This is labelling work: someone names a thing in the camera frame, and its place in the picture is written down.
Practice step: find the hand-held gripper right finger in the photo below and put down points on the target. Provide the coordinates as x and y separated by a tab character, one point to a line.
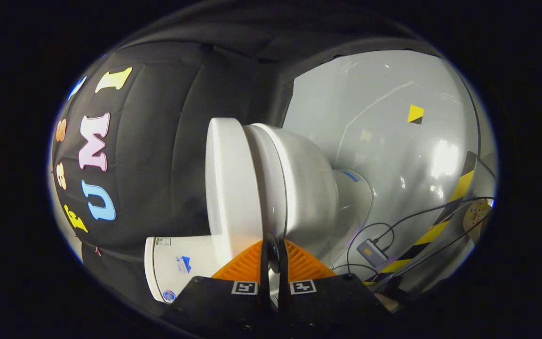
284	296

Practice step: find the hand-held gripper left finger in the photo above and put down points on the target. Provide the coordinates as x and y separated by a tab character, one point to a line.
264	292

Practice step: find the white toilet tank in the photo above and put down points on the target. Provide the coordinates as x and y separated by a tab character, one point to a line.
195	254

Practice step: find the white toilet bowl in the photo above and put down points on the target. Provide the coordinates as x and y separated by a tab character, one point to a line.
308	188

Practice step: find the white toilet seat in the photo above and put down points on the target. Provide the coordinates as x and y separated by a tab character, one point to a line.
264	179

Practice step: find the small grey adapter box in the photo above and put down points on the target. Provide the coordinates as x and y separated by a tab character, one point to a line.
372	253

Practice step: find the black backdrop cloth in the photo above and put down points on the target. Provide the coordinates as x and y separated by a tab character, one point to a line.
158	141

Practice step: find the perforated wooden disc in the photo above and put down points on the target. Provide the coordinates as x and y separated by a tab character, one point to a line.
477	216

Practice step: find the yellow black square sticker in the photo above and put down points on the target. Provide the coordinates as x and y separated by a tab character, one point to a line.
416	113

